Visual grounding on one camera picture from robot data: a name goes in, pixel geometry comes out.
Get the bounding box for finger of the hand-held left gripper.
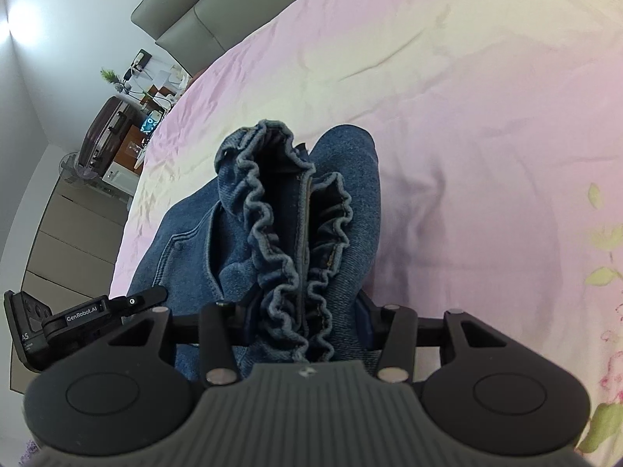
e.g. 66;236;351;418
108;286;169;323

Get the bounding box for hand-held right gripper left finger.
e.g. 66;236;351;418
109;300;264;386

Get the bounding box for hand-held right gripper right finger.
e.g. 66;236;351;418
356;291;508;384

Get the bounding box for blue denim pants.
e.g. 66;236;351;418
127;119;390;384

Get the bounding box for white desk fan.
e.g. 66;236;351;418
59;152;83;184

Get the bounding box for dark hard-shell suitcase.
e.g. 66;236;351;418
78;96;140;179

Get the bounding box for wooden nightstand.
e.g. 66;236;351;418
115;84;172;169

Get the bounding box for pink floral bed blanket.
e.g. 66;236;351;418
108;0;623;458

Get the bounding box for white papers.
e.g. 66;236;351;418
152;64;192;92

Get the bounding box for grey upholstered headboard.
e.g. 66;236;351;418
130;0;338;75

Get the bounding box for wall power strip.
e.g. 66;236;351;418
127;49;153;79

